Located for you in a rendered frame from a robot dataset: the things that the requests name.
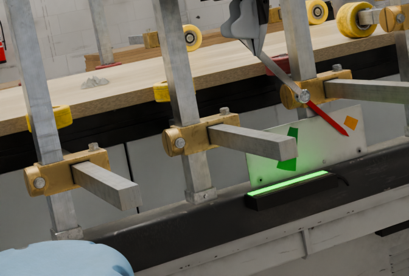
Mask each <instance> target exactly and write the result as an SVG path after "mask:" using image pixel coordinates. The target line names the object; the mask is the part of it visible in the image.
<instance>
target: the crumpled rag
mask: <svg viewBox="0 0 409 276"><path fill-rule="evenodd" d="M108 82H110V81H109V80H106V78H104V77H103V78H101V79H99V78H98V77H96V76H93V78H92V79H90V78H88V79H87V82H85V81H84V82H83V83H82V85H81V87H82V88H81V89H84V88H89V87H94V86H97V85H100V84H102V85H105V84H107V83H108Z"/></svg>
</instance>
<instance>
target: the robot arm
mask: <svg viewBox="0 0 409 276"><path fill-rule="evenodd" d="M201 1H208V0H200V2H201ZM213 1H221V0H213ZM269 5H270V3H269V0H232V1H231V2H230V4H229V14H230V16H229V19H228V20H227V21H225V22H224V23H223V24H222V25H221V26H220V32H221V34H222V35H223V36H224V37H225V38H236V39H244V40H246V42H247V44H248V47H249V49H250V51H251V52H252V54H253V55H254V56H259V55H260V53H261V51H262V47H263V45H264V40H265V36H266V33H267V23H268V18H269ZM0 276H135V275H134V273H133V269H132V267H131V265H130V263H129V262H128V260H127V259H126V258H125V257H124V256H123V255H122V254H121V253H120V252H118V251H117V250H115V249H114V248H112V247H109V246H106V245H104V244H95V243H93V242H91V241H80V240H59V241H46V242H38V243H34V244H29V245H28V246H27V248H26V249H22V250H15V249H8V250H5V251H2V252H0Z"/></svg>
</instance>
